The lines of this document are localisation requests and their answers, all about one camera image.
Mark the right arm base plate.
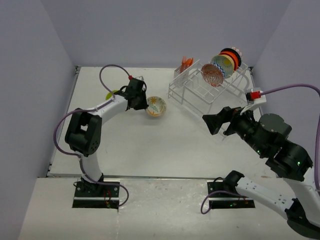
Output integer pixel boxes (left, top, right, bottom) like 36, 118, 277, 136
207, 179, 256, 209

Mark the lime green bowl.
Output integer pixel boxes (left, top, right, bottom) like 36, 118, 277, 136
105, 89, 119, 101

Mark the blue yellow sun bowl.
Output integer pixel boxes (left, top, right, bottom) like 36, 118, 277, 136
210, 54, 235, 79

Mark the orange plastic spoon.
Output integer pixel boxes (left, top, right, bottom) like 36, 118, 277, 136
184, 58, 194, 70

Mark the white cutlery holder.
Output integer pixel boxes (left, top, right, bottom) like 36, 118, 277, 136
173, 65, 189, 85

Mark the white wire dish rack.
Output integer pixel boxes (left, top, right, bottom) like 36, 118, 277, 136
166, 58, 261, 141

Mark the orange bowl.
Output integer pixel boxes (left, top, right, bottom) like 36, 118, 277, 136
219, 51, 239, 70

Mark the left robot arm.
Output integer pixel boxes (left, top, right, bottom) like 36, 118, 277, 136
65, 75, 148, 197

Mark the black bowl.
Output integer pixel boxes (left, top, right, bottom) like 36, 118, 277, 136
220, 47, 242, 67

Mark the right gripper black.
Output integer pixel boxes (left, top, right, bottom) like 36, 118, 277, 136
201, 101, 267, 155

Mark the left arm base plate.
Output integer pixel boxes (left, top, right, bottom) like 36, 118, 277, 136
72, 181, 120, 210

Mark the orange plastic fork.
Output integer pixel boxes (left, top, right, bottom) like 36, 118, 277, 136
180, 56, 187, 73

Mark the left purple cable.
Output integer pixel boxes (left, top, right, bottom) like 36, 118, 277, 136
53, 64, 133, 208

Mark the white floral pattern bowl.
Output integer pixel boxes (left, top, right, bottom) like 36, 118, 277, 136
145, 96, 167, 117

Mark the red patterned glass bowl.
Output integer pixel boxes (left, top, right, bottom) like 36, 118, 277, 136
201, 63, 225, 87

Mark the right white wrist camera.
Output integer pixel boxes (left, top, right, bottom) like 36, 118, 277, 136
240, 87, 267, 115

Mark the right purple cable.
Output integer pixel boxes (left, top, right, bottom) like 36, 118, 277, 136
201, 83, 320, 215

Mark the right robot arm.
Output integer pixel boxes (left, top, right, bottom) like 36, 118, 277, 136
202, 106, 320, 240

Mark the purple cable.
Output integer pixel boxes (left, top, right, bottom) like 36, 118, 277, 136
53, 64, 133, 208
201, 83, 320, 215

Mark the white red lattice bowl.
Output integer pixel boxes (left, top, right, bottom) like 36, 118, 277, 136
231, 46, 243, 60

